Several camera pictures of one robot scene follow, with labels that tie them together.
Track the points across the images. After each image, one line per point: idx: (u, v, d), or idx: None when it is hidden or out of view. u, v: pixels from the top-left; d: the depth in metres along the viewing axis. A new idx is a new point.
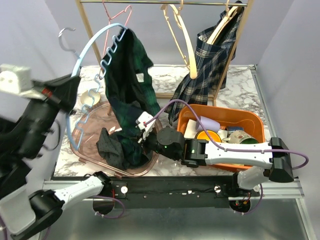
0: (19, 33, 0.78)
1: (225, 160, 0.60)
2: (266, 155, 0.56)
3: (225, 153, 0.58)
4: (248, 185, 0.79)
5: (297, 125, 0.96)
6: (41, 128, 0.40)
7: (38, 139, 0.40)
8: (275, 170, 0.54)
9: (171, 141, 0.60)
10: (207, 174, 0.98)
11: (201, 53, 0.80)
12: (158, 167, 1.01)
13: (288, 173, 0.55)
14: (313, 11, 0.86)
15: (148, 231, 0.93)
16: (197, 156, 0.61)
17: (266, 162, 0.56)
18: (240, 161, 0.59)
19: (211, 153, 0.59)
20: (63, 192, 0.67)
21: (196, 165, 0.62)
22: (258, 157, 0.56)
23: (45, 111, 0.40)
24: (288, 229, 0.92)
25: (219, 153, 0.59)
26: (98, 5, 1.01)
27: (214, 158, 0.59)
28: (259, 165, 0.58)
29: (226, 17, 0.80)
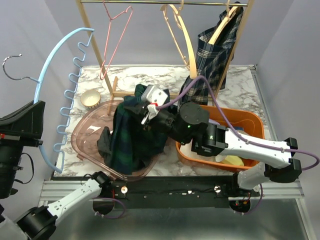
0: (19, 34, 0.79)
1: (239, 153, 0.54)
2: (285, 154, 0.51)
3: (245, 145, 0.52)
4: (249, 185, 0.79)
5: (297, 126, 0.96)
6: (7, 166, 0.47)
7: (4, 180, 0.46)
8: (292, 171, 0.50)
9: (198, 121, 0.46)
10: (207, 174, 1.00)
11: (203, 53, 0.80)
12: (158, 167, 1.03)
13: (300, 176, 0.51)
14: (313, 12, 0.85)
15: (148, 231, 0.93)
16: (216, 143, 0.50)
17: (285, 161, 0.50)
18: (258, 156, 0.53)
19: (232, 142, 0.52)
20: (56, 205, 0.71)
21: (209, 153, 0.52)
22: (278, 155, 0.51)
23: (6, 150, 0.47)
24: (289, 229, 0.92)
25: (240, 145, 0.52)
26: (98, 5, 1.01)
27: (235, 149, 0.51)
28: (274, 163, 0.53)
29: (226, 17, 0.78)
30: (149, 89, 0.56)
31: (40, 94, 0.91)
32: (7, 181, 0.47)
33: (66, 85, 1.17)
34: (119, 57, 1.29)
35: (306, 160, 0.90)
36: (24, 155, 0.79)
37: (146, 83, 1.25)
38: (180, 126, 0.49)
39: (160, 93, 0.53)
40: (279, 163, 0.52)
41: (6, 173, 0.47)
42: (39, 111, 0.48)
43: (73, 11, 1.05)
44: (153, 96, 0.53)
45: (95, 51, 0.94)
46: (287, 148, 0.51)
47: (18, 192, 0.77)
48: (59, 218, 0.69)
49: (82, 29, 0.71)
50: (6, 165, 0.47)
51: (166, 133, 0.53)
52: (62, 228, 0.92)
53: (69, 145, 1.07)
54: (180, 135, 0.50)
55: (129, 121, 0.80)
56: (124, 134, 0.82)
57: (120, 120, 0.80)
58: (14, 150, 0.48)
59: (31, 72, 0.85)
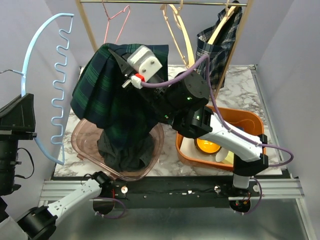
0: (19, 34, 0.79)
1: (217, 139, 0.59)
2: (257, 149, 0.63)
3: (227, 134, 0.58)
4: (241, 183, 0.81)
5: (298, 125, 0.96)
6: (3, 163, 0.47)
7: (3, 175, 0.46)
8: (260, 163, 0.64)
9: (201, 95, 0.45)
10: (207, 174, 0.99)
11: (203, 53, 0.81)
12: (158, 167, 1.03)
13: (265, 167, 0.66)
14: (313, 11, 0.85)
15: (148, 231, 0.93)
16: (202, 125, 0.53)
17: (256, 154, 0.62)
18: (234, 146, 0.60)
19: (216, 128, 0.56)
20: (56, 205, 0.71)
21: (192, 133, 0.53)
22: (252, 148, 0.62)
23: (1, 145, 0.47)
24: (289, 229, 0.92)
25: (222, 132, 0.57)
26: (99, 5, 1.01)
27: (219, 135, 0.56)
28: (245, 154, 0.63)
29: (225, 17, 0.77)
30: (140, 50, 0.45)
31: (40, 94, 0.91)
32: (7, 176, 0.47)
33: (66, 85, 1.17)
34: None
35: (306, 160, 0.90)
36: (24, 155, 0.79)
37: None
38: (176, 96, 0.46)
39: (153, 62, 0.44)
40: (248, 155, 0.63)
41: (4, 168, 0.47)
42: (28, 104, 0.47)
43: (73, 10, 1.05)
44: (142, 63, 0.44)
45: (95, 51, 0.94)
46: (259, 144, 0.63)
47: (19, 192, 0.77)
48: (59, 218, 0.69)
49: (61, 15, 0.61)
50: (4, 160, 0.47)
51: (153, 104, 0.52)
52: (62, 228, 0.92)
53: (69, 145, 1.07)
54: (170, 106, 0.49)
55: (115, 71, 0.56)
56: (104, 82, 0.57)
57: (101, 65, 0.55)
58: (10, 145, 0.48)
59: (31, 71, 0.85)
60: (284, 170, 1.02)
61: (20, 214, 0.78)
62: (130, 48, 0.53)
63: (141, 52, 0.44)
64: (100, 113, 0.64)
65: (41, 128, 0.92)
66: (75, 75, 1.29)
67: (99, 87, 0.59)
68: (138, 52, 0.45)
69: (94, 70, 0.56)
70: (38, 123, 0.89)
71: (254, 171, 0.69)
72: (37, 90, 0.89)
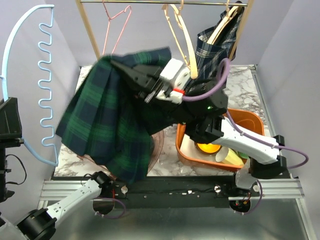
0: (18, 34, 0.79)
1: (232, 144, 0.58)
2: (273, 151, 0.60)
3: (239, 137, 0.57)
4: (245, 184, 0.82)
5: (298, 126, 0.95)
6: None
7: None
8: (277, 166, 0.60)
9: (222, 105, 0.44)
10: (207, 174, 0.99)
11: (201, 53, 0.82)
12: (158, 167, 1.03)
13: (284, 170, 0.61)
14: (314, 11, 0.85)
15: (149, 231, 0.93)
16: (212, 130, 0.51)
17: (273, 157, 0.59)
18: (249, 149, 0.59)
19: (227, 132, 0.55)
20: (55, 208, 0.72)
21: (204, 139, 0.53)
22: (268, 151, 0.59)
23: None
24: (289, 229, 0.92)
25: (234, 135, 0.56)
26: (99, 5, 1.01)
27: (230, 139, 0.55)
28: (262, 157, 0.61)
29: (226, 17, 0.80)
30: (174, 62, 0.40)
31: (39, 94, 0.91)
32: None
33: (66, 85, 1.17)
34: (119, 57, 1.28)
35: (306, 160, 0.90)
36: (24, 155, 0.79)
37: None
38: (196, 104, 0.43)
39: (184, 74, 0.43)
40: (264, 157, 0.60)
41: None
42: (10, 109, 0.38)
43: (73, 10, 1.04)
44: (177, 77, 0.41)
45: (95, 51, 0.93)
46: (276, 145, 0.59)
47: (19, 192, 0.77)
48: (58, 220, 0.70)
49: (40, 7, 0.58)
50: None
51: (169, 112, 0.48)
52: (61, 227, 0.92)
53: None
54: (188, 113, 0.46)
55: (120, 85, 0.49)
56: (109, 100, 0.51)
57: (105, 80, 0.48)
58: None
59: (30, 71, 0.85)
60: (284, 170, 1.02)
61: (20, 214, 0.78)
62: (139, 58, 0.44)
63: (177, 64, 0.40)
64: (106, 136, 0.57)
65: (41, 128, 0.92)
66: (75, 75, 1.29)
67: (103, 105, 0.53)
68: (171, 65, 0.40)
69: (96, 89, 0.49)
70: (38, 123, 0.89)
71: (271, 175, 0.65)
72: (36, 91, 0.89)
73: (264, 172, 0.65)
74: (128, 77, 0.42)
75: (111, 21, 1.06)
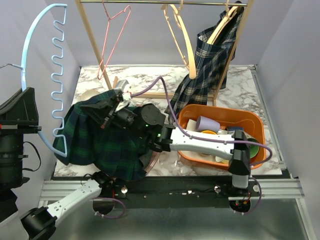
0: (19, 36, 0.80)
1: (188, 147, 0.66)
2: (227, 146, 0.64)
3: (189, 140, 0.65)
4: (240, 184, 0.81)
5: (298, 126, 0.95)
6: (11, 155, 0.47)
7: (11, 169, 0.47)
8: (234, 160, 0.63)
9: (155, 121, 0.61)
10: (207, 174, 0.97)
11: (201, 53, 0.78)
12: (158, 167, 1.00)
13: (245, 164, 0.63)
14: (313, 11, 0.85)
15: (148, 230, 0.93)
16: (164, 140, 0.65)
17: (227, 152, 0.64)
18: (204, 149, 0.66)
19: (176, 139, 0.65)
20: (56, 206, 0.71)
21: (160, 149, 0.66)
22: (220, 147, 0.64)
23: (9, 140, 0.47)
24: (289, 229, 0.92)
25: (184, 140, 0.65)
26: (99, 5, 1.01)
27: (179, 144, 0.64)
28: (220, 155, 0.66)
29: (226, 17, 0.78)
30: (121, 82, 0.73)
31: (39, 94, 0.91)
32: (15, 170, 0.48)
33: (66, 85, 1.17)
34: (119, 57, 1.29)
35: (306, 160, 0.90)
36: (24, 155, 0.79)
37: (145, 83, 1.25)
38: (138, 123, 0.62)
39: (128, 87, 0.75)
40: (224, 154, 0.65)
41: (12, 162, 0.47)
42: (27, 98, 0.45)
43: (73, 11, 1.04)
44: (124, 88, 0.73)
45: (95, 51, 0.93)
46: (228, 140, 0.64)
47: (19, 191, 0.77)
48: (58, 219, 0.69)
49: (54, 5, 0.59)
50: (11, 154, 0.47)
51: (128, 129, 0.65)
52: (61, 228, 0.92)
53: None
54: (140, 132, 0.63)
55: (87, 121, 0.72)
56: (82, 133, 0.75)
57: (76, 119, 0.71)
58: (15, 139, 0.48)
59: (31, 71, 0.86)
60: (284, 170, 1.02)
61: (20, 214, 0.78)
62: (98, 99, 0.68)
63: (122, 83, 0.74)
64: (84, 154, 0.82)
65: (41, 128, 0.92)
66: (75, 75, 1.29)
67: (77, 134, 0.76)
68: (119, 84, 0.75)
69: (72, 125, 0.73)
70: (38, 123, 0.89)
71: (240, 171, 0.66)
72: (36, 90, 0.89)
73: (235, 171, 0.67)
74: (91, 109, 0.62)
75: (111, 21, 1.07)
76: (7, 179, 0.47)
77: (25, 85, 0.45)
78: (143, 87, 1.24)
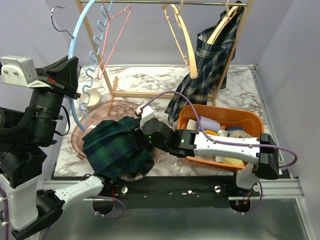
0: (17, 34, 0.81)
1: (211, 152, 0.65)
2: (253, 150, 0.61)
3: (213, 145, 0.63)
4: (245, 184, 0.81)
5: (298, 126, 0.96)
6: (52, 112, 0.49)
7: (49, 125, 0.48)
8: (261, 164, 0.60)
9: (153, 131, 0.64)
10: (207, 174, 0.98)
11: (201, 53, 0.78)
12: (158, 167, 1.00)
13: (273, 169, 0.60)
14: (313, 11, 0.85)
15: (148, 230, 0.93)
16: (186, 145, 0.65)
17: (253, 155, 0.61)
18: (227, 153, 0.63)
19: (200, 144, 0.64)
20: (63, 192, 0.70)
21: (184, 155, 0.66)
22: (245, 151, 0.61)
23: (51, 98, 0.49)
24: (289, 229, 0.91)
25: (208, 145, 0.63)
26: (98, 5, 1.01)
27: (203, 149, 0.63)
28: (245, 158, 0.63)
29: (226, 17, 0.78)
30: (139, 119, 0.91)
31: None
32: (50, 126, 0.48)
33: None
34: (119, 57, 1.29)
35: (306, 160, 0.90)
36: None
37: (146, 83, 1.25)
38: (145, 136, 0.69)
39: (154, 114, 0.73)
40: (249, 158, 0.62)
41: (48, 118, 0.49)
42: (74, 65, 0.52)
43: (72, 13, 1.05)
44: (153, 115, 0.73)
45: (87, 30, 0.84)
46: (254, 144, 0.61)
47: None
48: (66, 204, 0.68)
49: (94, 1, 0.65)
50: (50, 111, 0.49)
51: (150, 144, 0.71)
52: (62, 227, 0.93)
53: (69, 145, 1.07)
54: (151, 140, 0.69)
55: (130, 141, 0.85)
56: (122, 149, 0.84)
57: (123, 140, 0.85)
58: (58, 97, 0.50)
59: None
60: (284, 170, 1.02)
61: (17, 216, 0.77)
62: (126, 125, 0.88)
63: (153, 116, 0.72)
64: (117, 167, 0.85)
65: None
66: None
67: (119, 150, 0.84)
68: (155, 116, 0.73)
69: (117, 142, 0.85)
70: None
71: (268, 175, 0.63)
72: None
73: (260, 174, 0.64)
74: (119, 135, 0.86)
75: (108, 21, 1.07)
76: (41, 133, 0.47)
77: (72, 53, 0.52)
78: (143, 87, 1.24)
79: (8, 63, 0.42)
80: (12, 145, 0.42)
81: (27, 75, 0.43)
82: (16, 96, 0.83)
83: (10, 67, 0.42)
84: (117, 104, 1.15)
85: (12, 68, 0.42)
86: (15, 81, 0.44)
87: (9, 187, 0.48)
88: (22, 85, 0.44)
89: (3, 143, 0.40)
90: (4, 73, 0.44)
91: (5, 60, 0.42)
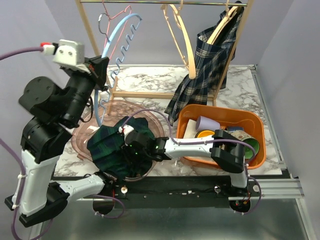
0: (17, 35, 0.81)
1: (180, 153, 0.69)
2: (208, 145, 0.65)
3: (178, 146, 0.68)
4: (237, 182, 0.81)
5: (298, 126, 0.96)
6: (85, 95, 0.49)
7: (80, 107, 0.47)
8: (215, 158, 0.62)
9: (131, 140, 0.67)
10: (207, 174, 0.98)
11: (201, 53, 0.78)
12: (158, 167, 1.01)
13: (227, 161, 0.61)
14: (313, 11, 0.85)
15: (148, 230, 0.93)
16: (160, 150, 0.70)
17: (208, 151, 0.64)
18: (191, 152, 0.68)
19: (169, 146, 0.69)
20: (67, 185, 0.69)
21: (160, 159, 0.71)
22: (202, 148, 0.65)
23: (85, 82, 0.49)
24: (289, 229, 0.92)
25: (174, 147, 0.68)
26: (98, 5, 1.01)
27: (170, 151, 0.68)
28: (205, 155, 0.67)
29: (226, 17, 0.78)
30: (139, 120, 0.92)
31: None
32: (81, 108, 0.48)
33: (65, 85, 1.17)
34: (119, 57, 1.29)
35: (306, 160, 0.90)
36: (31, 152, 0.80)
37: (145, 83, 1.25)
38: None
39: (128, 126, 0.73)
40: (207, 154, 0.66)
41: (81, 100, 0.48)
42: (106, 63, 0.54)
43: (72, 13, 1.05)
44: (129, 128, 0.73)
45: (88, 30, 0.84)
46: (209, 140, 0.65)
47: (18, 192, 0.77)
48: (70, 197, 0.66)
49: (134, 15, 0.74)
50: (83, 95, 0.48)
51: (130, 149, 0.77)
52: (62, 228, 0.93)
53: (69, 145, 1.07)
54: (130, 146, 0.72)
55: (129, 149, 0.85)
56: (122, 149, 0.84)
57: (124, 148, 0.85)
58: (90, 85, 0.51)
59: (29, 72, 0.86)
60: (284, 170, 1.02)
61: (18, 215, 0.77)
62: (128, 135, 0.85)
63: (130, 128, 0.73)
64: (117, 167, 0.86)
65: None
66: None
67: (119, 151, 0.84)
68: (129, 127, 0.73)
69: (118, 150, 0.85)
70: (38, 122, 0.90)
71: (230, 168, 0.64)
72: None
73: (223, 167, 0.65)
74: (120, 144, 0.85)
75: (134, 34, 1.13)
76: (72, 112, 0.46)
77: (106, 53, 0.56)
78: (143, 87, 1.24)
79: (66, 44, 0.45)
80: (47, 116, 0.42)
81: (78, 56, 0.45)
82: (16, 96, 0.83)
83: (68, 46, 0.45)
84: (117, 104, 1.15)
85: (69, 47, 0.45)
86: (65, 59, 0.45)
87: (32, 162, 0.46)
88: (70, 64, 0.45)
89: (42, 110, 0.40)
90: (57, 53, 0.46)
91: (63, 41, 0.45)
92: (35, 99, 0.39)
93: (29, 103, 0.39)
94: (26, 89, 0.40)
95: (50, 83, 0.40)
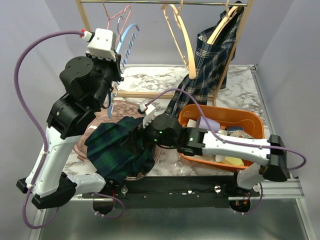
0: (17, 34, 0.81)
1: (219, 152, 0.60)
2: (263, 151, 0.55)
3: (222, 144, 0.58)
4: (246, 184, 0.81)
5: (298, 126, 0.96)
6: (109, 81, 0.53)
7: (105, 90, 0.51)
8: (271, 166, 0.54)
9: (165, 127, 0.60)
10: (207, 174, 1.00)
11: (201, 53, 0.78)
12: (158, 167, 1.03)
13: (283, 172, 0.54)
14: (313, 11, 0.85)
15: (148, 230, 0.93)
16: (195, 144, 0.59)
17: (262, 157, 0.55)
18: (237, 154, 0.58)
19: (209, 142, 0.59)
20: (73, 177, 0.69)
21: (192, 153, 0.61)
22: (255, 152, 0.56)
23: (109, 70, 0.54)
24: (289, 229, 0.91)
25: (217, 144, 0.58)
26: (98, 5, 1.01)
27: (212, 148, 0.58)
28: (255, 161, 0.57)
29: (226, 17, 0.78)
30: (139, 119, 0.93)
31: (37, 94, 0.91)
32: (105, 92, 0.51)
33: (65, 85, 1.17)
34: None
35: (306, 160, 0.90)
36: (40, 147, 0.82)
37: (145, 83, 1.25)
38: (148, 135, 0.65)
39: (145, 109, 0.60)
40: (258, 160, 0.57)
41: (106, 85, 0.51)
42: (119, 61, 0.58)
43: (72, 13, 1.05)
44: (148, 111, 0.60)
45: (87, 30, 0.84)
46: (265, 145, 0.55)
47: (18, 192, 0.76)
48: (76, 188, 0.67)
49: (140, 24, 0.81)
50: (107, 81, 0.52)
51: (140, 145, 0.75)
52: (62, 228, 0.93)
53: None
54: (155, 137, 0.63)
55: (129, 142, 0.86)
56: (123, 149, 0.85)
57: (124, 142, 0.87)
58: (112, 74, 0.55)
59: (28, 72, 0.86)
60: None
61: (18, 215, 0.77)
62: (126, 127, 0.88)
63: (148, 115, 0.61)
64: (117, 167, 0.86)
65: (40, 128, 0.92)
66: None
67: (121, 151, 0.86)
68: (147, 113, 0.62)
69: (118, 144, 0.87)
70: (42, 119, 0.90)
71: (279, 177, 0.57)
72: None
73: (267, 175, 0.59)
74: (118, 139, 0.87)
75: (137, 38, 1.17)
76: (99, 93, 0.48)
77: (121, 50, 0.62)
78: (143, 87, 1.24)
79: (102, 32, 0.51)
80: (80, 93, 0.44)
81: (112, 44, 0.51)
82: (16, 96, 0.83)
83: (105, 34, 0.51)
84: (117, 104, 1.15)
85: (105, 35, 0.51)
86: (101, 44, 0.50)
87: (58, 138, 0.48)
88: (104, 48, 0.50)
89: (79, 84, 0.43)
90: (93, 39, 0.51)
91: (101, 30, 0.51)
92: (76, 72, 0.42)
93: (70, 76, 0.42)
94: (67, 65, 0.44)
95: (90, 61, 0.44)
